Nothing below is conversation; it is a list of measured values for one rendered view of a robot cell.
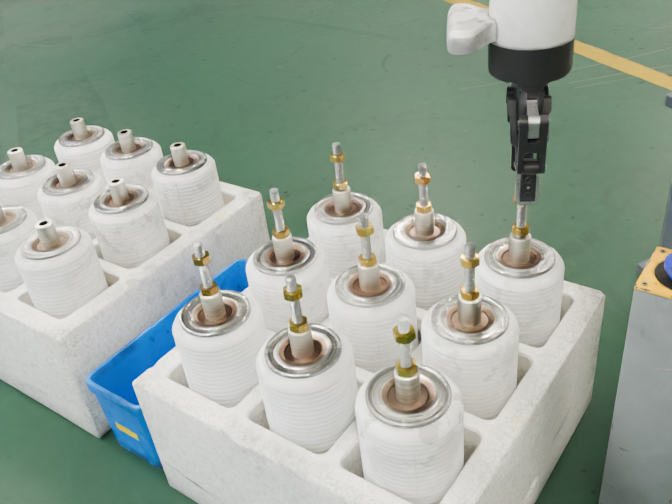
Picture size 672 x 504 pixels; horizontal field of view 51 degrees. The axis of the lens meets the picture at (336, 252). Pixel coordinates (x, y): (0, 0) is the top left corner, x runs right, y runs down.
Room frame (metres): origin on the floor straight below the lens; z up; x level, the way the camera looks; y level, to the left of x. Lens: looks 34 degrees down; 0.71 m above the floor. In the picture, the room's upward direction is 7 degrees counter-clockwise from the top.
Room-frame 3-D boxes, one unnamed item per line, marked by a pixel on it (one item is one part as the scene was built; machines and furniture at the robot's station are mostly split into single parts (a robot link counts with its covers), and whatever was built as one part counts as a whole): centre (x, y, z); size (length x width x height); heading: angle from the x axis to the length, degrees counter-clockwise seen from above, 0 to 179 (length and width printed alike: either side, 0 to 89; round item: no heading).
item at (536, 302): (0.63, -0.20, 0.16); 0.10 x 0.10 x 0.18
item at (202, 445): (0.61, -0.03, 0.09); 0.39 x 0.39 x 0.18; 50
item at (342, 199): (0.78, -0.02, 0.26); 0.02 x 0.02 x 0.03
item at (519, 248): (0.63, -0.20, 0.26); 0.02 x 0.02 x 0.03
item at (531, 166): (0.58, -0.19, 0.37); 0.03 x 0.01 x 0.05; 168
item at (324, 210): (0.78, -0.02, 0.25); 0.08 x 0.08 x 0.01
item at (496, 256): (0.63, -0.20, 0.25); 0.08 x 0.08 x 0.01
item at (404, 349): (0.44, -0.05, 0.30); 0.01 x 0.01 x 0.08
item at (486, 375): (0.53, -0.12, 0.16); 0.10 x 0.10 x 0.18
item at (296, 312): (0.52, 0.04, 0.30); 0.01 x 0.01 x 0.08
